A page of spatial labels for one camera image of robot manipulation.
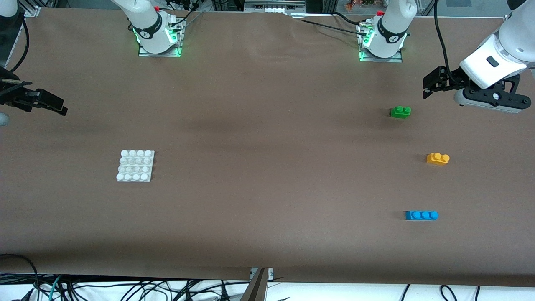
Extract black looped floor cable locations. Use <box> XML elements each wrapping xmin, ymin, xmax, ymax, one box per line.
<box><xmin>0</xmin><ymin>253</ymin><xmax>40</xmax><ymax>301</ymax></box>

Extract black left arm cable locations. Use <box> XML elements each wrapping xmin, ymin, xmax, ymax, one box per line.
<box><xmin>433</xmin><ymin>0</ymin><xmax>454</xmax><ymax>78</ymax></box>

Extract aluminium frame rail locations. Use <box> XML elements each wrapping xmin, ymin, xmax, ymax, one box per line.
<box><xmin>13</xmin><ymin>5</ymin><xmax>43</xmax><ymax>47</ymax></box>

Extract black base connector cable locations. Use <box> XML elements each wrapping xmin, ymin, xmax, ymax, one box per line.
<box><xmin>161</xmin><ymin>0</ymin><xmax>205</xmax><ymax>32</ymax></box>

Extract tangled black floor cables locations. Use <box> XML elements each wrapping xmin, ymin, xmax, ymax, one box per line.
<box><xmin>25</xmin><ymin>274</ymin><xmax>251</xmax><ymax>301</ymax></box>

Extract short black table cable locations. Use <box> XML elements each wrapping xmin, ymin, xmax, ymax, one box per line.
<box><xmin>331</xmin><ymin>11</ymin><xmax>365</xmax><ymax>26</ymax></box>

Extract aluminium table post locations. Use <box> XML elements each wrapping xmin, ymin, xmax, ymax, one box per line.
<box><xmin>240</xmin><ymin>268</ymin><xmax>274</xmax><ymax>301</ymax></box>

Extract teal floor cable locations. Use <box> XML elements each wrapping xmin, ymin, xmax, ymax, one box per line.
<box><xmin>47</xmin><ymin>274</ymin><xmax>63</xmax><ymax>301</ymax></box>

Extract brown table cover sheet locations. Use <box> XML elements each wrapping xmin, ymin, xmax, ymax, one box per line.
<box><xmin>0</xmin><ymin>8</ymin><xmax>535</xmax><ymax>288</ymax></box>

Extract blue three-stud block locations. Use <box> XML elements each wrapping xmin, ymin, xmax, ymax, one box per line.
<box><xmin>405</xmin><ymin>210</ymin><xmax>439</xmax><ymax>221</ymax></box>

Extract orange background object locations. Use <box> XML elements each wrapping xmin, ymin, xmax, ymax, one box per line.
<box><xmin>345</xmin><ymin>0</ymin><xmax>377</xmax><ymax>11</ymax></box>

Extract yellow two-stud block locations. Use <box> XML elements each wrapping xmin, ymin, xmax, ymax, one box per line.
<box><xmin>426</xmin><ymin>152</ymin><xmax>451</xmax><ymax>166</ymax></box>

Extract white studded base plate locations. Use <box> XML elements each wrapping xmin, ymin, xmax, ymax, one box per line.
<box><xmin>116</xmin><ymin>150</ymin><xmax>155</xmax><ymax>183</ymax></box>

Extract grey metal device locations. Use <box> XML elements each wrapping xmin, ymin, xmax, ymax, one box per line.
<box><xmin>244</xmin><ymin>0</ymin><xmax>306</xmax><ymax>13</ymax></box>

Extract long black table cable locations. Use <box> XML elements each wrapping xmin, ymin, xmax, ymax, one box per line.
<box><xmin>286</xmin><ymin>13</ymin><xmax>369</xmax><ymax>37</ymax></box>

